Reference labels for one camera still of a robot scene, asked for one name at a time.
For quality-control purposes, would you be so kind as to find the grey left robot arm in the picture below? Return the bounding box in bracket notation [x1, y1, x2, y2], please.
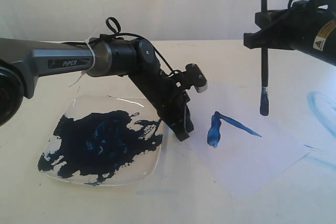
[1, 38, 194, 141]

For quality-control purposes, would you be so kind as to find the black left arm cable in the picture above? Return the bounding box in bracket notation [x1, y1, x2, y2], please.
[99, 17, 190, 104]

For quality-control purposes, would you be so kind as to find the white plate with blue paint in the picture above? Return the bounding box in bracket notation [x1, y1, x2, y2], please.
[37, 95, 164, 186]

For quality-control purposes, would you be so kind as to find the white zip tie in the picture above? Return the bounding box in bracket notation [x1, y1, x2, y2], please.
[67, 37, 97, 89]

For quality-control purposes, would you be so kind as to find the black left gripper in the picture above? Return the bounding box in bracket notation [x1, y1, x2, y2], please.
[128, 69, 194, 141]

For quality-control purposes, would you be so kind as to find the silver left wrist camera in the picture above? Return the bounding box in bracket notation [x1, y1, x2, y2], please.
[185, 63, 207, 93]

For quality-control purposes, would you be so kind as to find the white paper sheet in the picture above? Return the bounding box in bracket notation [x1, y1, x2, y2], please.
[156, 82, 308, 202]

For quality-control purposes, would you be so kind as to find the black paintbrush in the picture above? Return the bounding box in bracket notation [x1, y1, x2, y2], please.
[259, 0, 269, 116]

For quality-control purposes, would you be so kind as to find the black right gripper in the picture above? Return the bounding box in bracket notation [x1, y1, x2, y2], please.
[243, 0, 335, 66]

